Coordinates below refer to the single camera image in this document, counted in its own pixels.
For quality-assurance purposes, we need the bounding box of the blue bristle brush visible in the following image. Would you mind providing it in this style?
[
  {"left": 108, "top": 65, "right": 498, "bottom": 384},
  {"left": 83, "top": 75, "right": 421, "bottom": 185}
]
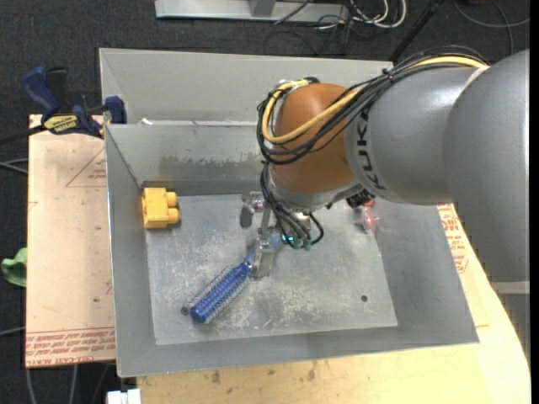
[{"left": 180, "top": 261, "right": 253, "bottom": 326}]

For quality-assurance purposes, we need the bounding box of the grey metal bin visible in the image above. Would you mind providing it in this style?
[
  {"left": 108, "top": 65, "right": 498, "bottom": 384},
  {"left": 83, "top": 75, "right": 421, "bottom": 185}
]
[{"left": 99, "top": 47, "right": 481, "bottom": 378}]

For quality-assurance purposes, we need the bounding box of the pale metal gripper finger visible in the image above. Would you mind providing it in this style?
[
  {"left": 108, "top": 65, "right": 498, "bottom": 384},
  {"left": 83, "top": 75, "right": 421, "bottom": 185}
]
[
  {"left": 251, "top": 248, "right": 280, "bottom": 281},
  {"left": 246, "top": 242, "right": 265, "bottom": 269}
]

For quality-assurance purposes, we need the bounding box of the brown cardboard board, red print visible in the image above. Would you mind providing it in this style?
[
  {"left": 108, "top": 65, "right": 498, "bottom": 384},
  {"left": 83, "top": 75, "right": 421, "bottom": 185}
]
[{"left": 24, "top": 114, "right": 471, "bottom": 369}]

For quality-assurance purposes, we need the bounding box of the yellow toy building block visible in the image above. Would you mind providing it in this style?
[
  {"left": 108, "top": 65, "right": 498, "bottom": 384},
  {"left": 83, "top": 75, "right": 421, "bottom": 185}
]
[{"left": 141, "top": 186, "right": 181, "bottom": 230}]

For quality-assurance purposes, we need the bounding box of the clear plastic piece with red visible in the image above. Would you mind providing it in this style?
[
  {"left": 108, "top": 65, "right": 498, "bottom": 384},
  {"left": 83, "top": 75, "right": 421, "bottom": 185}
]
[{"left": 356, "top": 208, "right": 381, "bottom": 233}]

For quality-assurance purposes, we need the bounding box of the black cylinder on white bracket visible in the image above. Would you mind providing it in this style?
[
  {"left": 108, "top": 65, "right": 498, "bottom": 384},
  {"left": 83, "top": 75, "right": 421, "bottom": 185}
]
[{"left": 346, "top": 189, "right": 376, "bottom": 210}]

